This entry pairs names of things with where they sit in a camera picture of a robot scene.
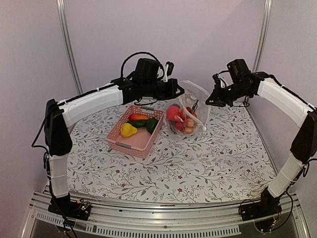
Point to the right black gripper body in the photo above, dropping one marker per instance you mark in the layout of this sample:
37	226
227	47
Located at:
228	95

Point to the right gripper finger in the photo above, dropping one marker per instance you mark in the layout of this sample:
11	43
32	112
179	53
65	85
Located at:
213	98
217	104

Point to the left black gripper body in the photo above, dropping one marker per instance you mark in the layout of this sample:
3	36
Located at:
152	90

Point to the red toy pepper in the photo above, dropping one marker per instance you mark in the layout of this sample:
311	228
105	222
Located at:
172	114

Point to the clear zip top bag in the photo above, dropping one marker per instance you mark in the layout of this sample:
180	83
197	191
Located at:
188	114

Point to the green toy pepper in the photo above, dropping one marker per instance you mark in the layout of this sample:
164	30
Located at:
151	125

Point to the green toy cucumber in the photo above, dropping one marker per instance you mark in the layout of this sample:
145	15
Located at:
138	123

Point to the yellow toy pepper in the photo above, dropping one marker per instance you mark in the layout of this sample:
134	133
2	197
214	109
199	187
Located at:
128	130

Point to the pink plastic basket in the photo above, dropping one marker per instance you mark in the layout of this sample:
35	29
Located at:
139	144

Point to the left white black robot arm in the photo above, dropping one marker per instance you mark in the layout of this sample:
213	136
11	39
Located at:
59	116

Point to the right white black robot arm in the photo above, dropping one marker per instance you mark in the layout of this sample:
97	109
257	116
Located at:
303	114

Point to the floral patterned table mat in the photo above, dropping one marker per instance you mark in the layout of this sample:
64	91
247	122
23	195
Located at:
227	162

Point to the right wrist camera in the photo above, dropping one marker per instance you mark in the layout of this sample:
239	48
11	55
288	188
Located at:
237	70

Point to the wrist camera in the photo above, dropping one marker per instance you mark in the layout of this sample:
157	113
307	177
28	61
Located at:
150	70
237	70

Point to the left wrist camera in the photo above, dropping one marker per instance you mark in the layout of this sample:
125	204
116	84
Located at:
150	70

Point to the right aluminium frame post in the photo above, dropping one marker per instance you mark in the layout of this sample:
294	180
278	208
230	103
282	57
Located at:
263	34

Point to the aluminium frame post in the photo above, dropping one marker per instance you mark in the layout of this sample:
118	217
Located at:
263	34
68	46

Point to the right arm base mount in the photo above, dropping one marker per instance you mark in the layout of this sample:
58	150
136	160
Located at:
264	218

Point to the left aluminium frame post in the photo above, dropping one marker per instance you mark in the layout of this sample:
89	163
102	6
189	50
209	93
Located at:
68	46

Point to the front aluminium rail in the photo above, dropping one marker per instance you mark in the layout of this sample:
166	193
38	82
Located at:
115	218

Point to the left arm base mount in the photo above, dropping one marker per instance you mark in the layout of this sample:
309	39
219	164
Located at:
63	206

